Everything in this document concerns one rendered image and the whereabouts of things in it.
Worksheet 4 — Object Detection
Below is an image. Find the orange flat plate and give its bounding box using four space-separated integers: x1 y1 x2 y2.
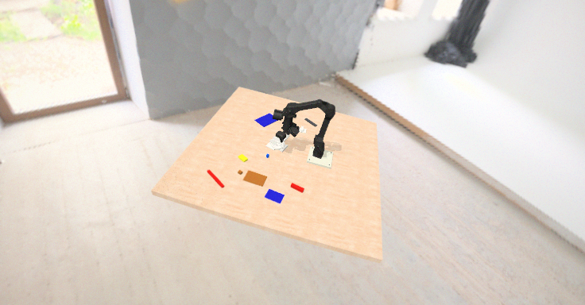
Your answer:
243 170 267 187

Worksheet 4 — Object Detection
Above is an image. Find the blue flat square plate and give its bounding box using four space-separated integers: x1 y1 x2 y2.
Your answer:
255 114 278 127

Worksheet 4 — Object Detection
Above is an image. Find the blue flat rectangular plate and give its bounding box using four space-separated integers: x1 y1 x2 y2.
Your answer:
264 189 285 204

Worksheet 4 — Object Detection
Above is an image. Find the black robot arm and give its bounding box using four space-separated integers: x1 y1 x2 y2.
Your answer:
273 99 335 159

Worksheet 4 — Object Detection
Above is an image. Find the red rectangular bar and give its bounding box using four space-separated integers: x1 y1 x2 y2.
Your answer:
291 183 304 193

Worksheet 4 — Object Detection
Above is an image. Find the red thin bar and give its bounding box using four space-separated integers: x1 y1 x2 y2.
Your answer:
207 170 225 187

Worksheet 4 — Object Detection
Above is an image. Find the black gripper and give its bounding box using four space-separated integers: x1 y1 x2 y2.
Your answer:
275 122 296 143

